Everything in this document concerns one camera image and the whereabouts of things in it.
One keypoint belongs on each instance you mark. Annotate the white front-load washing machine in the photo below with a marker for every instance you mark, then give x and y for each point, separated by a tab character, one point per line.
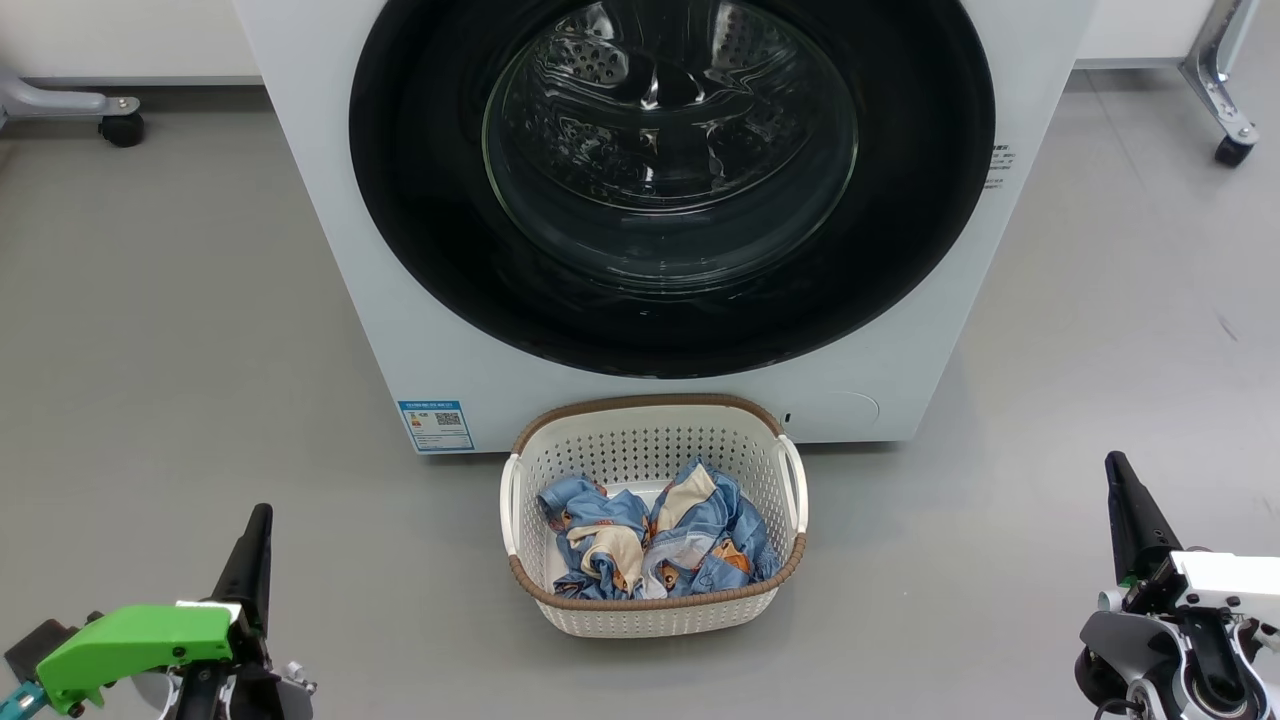
330	300

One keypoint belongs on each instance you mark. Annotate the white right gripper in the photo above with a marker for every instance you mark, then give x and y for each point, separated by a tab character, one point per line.
1230	585

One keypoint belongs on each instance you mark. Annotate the blue energy label sticker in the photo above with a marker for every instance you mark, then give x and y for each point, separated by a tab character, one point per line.
435	425

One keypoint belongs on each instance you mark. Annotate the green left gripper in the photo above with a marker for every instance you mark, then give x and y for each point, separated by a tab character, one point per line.
140	640

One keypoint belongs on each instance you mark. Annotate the blue and cream cartoon pajama top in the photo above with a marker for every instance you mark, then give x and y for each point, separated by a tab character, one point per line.
600	545

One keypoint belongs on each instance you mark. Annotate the blue cartoon pajama pants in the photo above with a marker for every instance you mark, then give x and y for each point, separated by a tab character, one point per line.
725	540

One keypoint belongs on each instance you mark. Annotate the white partition panel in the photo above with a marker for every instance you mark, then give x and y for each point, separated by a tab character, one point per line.
120	35
1140	30

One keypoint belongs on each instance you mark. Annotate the white perforated laundry basket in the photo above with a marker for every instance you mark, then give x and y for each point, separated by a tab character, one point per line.
650	440

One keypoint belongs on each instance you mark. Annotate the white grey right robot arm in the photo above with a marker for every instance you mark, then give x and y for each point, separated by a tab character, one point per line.
1120	640

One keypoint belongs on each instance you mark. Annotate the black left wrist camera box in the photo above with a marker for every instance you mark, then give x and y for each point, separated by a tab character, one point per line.
45	645

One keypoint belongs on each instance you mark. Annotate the dark washing machine door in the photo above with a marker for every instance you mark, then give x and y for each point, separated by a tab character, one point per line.
420	230

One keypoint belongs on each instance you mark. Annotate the grey partition leg with caster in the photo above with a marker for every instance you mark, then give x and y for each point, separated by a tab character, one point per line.
1215	70
60	100

